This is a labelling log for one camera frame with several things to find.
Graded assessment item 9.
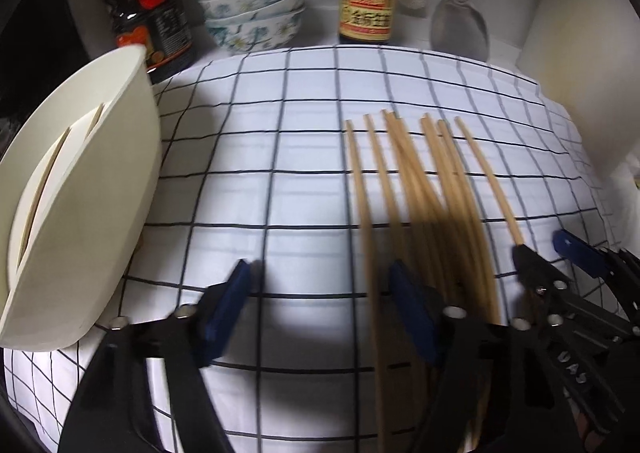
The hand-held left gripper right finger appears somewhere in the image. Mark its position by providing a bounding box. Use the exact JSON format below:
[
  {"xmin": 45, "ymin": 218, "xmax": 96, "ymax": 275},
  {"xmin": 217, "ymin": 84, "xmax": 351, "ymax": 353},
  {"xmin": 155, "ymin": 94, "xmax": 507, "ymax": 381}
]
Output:
[{"xmin": 389, "ymin": 260, "xmax": 568, "ymax": 453}]

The white cutting board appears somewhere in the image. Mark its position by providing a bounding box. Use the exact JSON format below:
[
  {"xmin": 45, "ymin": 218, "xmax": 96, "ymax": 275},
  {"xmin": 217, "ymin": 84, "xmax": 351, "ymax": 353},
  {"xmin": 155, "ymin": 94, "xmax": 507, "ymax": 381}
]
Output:
[{"xmin": 515, "ymin": 0, "xmax": 640, "ymax": 174}]

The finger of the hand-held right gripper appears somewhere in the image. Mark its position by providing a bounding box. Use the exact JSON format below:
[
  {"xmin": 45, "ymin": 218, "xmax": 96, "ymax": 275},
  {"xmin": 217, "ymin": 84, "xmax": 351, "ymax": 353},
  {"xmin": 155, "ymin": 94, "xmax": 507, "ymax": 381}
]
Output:
[
  {"xmin": 553, "ymin": 229, "xmax": 640, "ymax": 294},
  {"xmin": 513, "ymin": 243, "xmax": 574, "ymax": 297}
]

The black appliance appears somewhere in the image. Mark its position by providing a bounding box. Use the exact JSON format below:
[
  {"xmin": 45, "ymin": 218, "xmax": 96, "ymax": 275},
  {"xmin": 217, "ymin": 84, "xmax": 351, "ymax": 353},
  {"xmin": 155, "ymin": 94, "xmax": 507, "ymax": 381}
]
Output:
[{"xmin": 0, "ymin": 0, "xmax": 108, "ymax": 144}]

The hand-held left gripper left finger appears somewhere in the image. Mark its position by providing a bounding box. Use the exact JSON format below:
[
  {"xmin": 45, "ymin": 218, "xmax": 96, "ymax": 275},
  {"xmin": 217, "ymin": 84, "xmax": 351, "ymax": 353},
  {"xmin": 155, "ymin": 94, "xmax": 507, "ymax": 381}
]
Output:
[{"xmin": 57, "ymin": 259, "xmax": 252, "ymax": 453}]

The light wooden chopstick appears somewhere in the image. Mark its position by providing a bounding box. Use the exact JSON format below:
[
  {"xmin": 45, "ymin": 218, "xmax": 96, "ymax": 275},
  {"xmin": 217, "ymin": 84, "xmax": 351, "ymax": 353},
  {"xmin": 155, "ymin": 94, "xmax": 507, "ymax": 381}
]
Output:
[
  {"xmin": 82, "ymin": 103, "xmax": 106, "ymax": 139},
  {"xmin": 17, "ymin": 132, "xmax": 71, "ymax": 269},
  {"xmin": 454, "ymin": 117, "xmax": 525, "ymax": 248}
]

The white black checked cloth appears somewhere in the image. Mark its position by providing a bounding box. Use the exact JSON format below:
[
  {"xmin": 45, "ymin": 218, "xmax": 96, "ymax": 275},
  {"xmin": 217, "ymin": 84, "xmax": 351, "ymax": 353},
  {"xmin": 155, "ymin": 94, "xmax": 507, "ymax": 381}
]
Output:
[{"xmin": 2, "ymin": 46, "xmax": 621, "ymax": 453}]

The row of wooden chopsticks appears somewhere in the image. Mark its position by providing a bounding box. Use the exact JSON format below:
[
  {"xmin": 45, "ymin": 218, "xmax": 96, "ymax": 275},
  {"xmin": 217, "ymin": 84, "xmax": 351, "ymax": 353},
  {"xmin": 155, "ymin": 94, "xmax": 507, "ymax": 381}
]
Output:
[{"xmin": 345, "ymin": 109, "xmax": 503, "ymax": 453}]

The dark soy sauce jug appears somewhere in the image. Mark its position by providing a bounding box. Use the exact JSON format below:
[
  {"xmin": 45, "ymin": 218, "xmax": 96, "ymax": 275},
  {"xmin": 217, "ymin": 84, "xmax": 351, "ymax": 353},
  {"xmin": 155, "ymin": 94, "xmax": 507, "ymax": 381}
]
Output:
[{"xmin": 100, "ymin": 0, "xmax": 195, "ymax": 84}]

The white chopstick holder container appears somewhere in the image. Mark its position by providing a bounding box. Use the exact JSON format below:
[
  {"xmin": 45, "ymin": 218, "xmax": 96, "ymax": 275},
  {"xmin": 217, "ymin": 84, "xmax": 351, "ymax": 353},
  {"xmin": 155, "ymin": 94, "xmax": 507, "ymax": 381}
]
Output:
[{"xmin": 0, "ymin": 47, "xmax": 163, "ymax": 351}]

